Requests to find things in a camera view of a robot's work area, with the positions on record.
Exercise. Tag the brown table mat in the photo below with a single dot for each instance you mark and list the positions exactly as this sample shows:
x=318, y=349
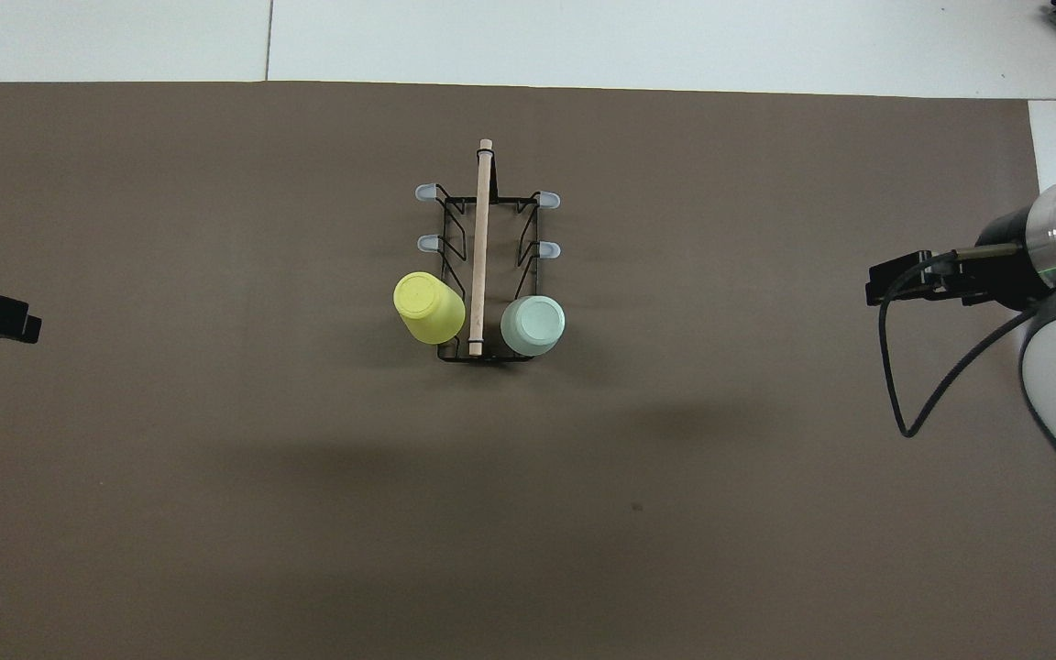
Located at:
x=308, y=504

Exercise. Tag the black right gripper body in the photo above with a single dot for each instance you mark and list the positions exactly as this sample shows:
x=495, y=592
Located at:
x=1014, y=275

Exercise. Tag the pale green plastic cup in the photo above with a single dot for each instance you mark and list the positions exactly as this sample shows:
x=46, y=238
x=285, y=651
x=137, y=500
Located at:
x=533, y=325

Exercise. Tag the yellow plastic cup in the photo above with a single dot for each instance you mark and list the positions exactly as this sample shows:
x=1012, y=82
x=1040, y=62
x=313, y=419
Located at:
x=427, y=307

